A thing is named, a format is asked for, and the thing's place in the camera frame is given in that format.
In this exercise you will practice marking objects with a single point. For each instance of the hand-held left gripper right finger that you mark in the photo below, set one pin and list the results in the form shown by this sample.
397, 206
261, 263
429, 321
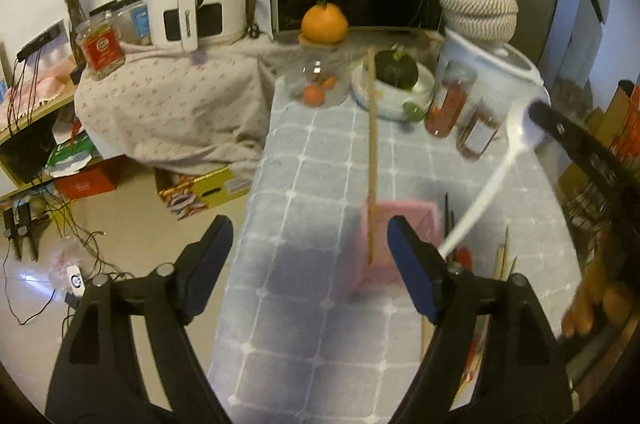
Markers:
405, 254

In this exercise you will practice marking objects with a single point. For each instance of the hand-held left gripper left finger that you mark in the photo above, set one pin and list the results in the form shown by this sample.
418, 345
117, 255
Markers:
222, 236

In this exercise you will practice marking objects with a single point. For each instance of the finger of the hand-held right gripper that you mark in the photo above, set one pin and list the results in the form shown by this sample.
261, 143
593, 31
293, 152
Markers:
575, 144

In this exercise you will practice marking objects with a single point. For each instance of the pink utensil holder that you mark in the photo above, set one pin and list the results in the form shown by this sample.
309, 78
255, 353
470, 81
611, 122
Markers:
382, 249

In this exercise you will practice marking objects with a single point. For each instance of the black chopstick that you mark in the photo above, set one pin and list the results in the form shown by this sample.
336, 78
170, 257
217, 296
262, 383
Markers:
446, 209

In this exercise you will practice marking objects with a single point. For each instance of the white plastic spoon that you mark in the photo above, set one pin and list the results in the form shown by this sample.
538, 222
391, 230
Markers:
480, 204

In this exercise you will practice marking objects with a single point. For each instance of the person's right hand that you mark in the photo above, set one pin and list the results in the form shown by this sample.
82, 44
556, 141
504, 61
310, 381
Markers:
580, 314

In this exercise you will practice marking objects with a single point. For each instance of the yellow cardboard box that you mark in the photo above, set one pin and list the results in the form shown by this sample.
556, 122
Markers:
210, 189

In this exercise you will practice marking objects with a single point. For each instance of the grey checked tablecloth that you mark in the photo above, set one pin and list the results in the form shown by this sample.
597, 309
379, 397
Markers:
310, 204

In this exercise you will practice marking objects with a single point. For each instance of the labelled brown sauce jar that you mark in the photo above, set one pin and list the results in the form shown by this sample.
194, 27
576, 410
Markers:
477, 134

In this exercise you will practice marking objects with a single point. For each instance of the white electric cooker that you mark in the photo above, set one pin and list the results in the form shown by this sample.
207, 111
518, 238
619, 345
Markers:
500, 69

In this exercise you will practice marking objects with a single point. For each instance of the tall red sauce jar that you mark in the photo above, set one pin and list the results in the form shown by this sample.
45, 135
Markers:
445, 104

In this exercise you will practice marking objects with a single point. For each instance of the grey refrigerator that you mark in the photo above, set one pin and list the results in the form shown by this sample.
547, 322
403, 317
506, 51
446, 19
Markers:
575, 4

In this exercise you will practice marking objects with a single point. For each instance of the floral cabinet cover cloth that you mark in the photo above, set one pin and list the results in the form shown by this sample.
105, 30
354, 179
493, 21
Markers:
175, 104

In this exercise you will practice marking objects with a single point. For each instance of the green lime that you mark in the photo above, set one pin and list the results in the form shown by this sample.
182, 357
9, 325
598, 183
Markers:
414, 111

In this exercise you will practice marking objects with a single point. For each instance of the red cardboard box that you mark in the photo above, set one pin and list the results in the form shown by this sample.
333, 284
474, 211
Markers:
85, 184

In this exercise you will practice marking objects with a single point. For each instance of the white ceramic bowl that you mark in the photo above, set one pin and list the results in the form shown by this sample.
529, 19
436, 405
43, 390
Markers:
395, 104

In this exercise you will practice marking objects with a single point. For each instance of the small white floor device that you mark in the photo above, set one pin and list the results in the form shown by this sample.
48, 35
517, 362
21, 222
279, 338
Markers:
76, 279

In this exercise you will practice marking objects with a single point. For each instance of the small tangerine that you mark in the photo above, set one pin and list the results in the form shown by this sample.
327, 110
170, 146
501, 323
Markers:
313, 96
327, 83

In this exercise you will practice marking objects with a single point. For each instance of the green packet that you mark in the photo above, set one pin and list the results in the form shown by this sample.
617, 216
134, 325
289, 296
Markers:
70, 152

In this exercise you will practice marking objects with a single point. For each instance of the clear glass jar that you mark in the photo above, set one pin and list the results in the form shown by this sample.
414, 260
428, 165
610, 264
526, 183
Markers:
300, 79

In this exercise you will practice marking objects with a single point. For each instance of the green pumpkin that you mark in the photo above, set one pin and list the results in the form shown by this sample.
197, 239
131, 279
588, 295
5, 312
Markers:
395, 67

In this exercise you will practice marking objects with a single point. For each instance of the glass jar red label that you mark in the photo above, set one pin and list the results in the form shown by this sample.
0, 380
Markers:
102, 52

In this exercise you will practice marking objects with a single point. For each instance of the wooden shelf unit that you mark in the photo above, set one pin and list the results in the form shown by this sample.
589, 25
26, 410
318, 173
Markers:
30, 117

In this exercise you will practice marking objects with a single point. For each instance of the large orange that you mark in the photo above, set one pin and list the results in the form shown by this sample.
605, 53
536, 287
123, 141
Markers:
324, 24

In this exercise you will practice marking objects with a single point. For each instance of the pink cloth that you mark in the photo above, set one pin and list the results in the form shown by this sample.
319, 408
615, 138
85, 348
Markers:
45, 79

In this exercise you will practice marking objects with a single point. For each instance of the clear container black lid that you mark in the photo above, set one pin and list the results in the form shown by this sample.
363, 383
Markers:
132, 17
102, 12

